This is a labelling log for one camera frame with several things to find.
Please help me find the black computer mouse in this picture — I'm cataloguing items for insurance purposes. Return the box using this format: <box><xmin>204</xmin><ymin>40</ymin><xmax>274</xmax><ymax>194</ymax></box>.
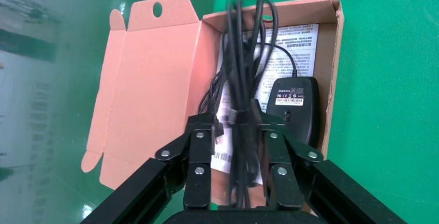
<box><xmin>266</xmin><ymin>76</ymin><xmax>321</xmax><ymax>150</ymax></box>

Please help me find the white printed instruction sheet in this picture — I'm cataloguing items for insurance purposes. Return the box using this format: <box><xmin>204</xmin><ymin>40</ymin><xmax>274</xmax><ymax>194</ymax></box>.
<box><xmin>210</xmin><ymin>23</ymin><xmax>319</xmax><ymax>185</ymax></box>

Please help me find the black mouse cable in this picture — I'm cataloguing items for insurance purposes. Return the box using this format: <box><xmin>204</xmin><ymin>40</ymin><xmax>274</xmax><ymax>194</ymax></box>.
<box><xmin>198</xmin><ymin>41</ymin><xmax>298</xmax><ymax>148</ymax></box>

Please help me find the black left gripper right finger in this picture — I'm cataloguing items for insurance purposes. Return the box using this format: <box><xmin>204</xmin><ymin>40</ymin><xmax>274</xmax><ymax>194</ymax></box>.
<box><xmin>254</xmin><ymin>112</ymin><xmax>409</xmax><ymax>224</ymax></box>

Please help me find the black data cable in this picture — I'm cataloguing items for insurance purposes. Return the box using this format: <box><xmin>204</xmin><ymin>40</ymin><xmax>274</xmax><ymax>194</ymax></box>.
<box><xmin>223</xmin><ymin>0</ymin><xmax>279</xmax><ymax>211</ymax></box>

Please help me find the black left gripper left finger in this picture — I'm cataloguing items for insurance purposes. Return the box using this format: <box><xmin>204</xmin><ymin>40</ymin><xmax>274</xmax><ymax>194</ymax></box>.
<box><xmin>80</xmin><ymin>114</ymin><xmax>220</xmax><ymax>224</ymax></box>

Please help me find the brown open cardboard box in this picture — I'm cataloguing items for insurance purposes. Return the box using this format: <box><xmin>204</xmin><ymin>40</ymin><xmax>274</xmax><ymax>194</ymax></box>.
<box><xmin>80</xmin><ymin>0</ymin><xmax>345</xmax><ymax>213</ymax></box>

